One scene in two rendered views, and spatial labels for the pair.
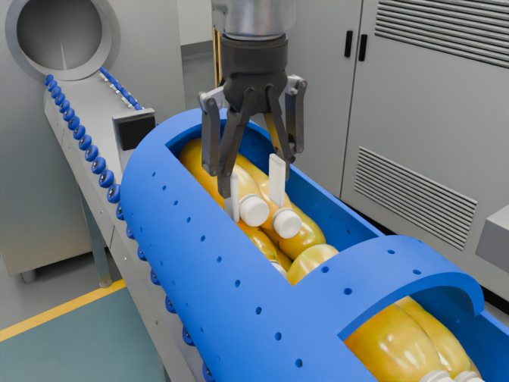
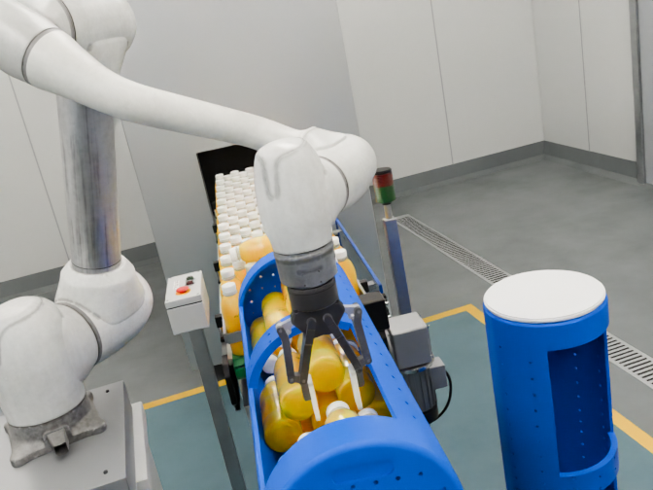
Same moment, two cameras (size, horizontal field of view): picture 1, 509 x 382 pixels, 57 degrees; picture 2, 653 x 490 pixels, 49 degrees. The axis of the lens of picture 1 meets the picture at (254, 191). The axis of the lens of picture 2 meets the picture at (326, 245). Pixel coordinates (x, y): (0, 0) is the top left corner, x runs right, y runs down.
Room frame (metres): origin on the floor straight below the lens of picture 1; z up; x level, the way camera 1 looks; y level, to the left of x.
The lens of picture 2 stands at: (1.44, 0.44, 1.78)
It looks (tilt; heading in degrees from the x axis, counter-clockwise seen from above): 19 degrees down; 204
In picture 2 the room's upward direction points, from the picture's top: 11 degrees counter-clockwise
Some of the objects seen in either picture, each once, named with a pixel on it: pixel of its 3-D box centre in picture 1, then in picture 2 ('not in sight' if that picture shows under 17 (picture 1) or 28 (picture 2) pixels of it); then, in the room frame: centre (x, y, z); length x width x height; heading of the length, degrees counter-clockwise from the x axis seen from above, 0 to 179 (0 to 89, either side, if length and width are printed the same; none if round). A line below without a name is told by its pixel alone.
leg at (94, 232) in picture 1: (93, 230); not in sight; (1.63, 0.69, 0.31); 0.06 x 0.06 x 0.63; 29
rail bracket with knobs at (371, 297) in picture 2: not in sight; (371, 314); (-0.25, -0.21, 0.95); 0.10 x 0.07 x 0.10; 119
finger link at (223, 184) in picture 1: (217, 180); (363, 369); (0.50, 0.05, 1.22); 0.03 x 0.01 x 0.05; 119
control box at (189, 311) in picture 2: not in sight; (188, 300); (-0.15, -0.72, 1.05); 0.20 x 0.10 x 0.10; 29
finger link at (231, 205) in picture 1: (230, 194); (355, 386); (0.51, 0.03, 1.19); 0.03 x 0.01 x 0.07; 29
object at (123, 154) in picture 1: (138, 143); not in sight; (1.05, 0.29, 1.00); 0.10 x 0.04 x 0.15; 119
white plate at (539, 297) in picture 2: not in sight; (542, 295); (-0.17, 0.26, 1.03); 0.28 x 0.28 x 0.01
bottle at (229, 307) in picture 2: not in sight; (237, 320); (-0.14, -0.57, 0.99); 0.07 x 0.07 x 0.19
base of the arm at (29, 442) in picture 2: not in sight; (51, 421); (0.51, -0.63, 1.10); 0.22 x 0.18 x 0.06; 48
